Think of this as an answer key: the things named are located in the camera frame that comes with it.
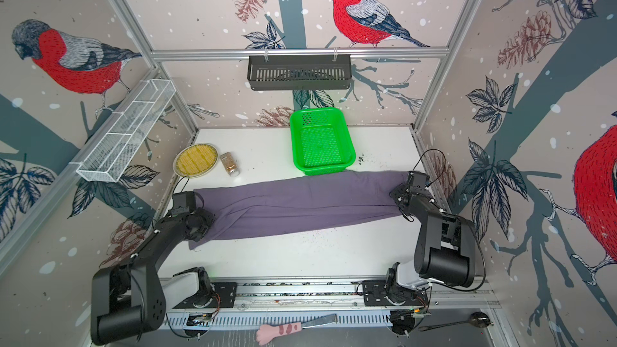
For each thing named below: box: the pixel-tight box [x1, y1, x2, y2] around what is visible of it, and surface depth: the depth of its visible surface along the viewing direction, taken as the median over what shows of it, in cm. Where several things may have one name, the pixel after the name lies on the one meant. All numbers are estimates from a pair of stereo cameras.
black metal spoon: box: [418, 311, 492, 332], surface depth 70 cm
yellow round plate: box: [172, 142, 219, 178], surface depth 109 cm
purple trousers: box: [188, 170, 413, 250], surface depth 95 cm
